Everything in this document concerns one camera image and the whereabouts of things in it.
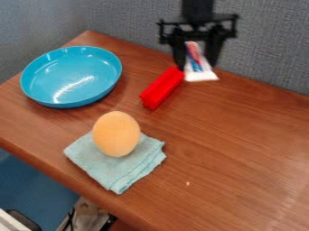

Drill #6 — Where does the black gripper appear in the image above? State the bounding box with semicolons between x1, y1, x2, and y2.
156;0;239;70

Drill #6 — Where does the orange egg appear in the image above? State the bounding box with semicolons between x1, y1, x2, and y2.
92;111;142;157

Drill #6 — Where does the white toothpaste tube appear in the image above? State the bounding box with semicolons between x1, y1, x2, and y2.
184;42;218;82

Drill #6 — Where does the grey object under table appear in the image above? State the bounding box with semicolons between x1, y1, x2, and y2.
56;198;117;231

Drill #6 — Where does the red plastic block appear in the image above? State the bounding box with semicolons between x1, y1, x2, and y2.
139;67;184;110

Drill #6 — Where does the light blue folded cloth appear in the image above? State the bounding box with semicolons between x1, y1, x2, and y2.
64;133;167;195

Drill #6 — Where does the white black object bottom left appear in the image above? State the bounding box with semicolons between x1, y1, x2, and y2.
0;208;43;231

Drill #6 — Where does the blue plate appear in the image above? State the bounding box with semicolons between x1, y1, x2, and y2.
18;46;123;108

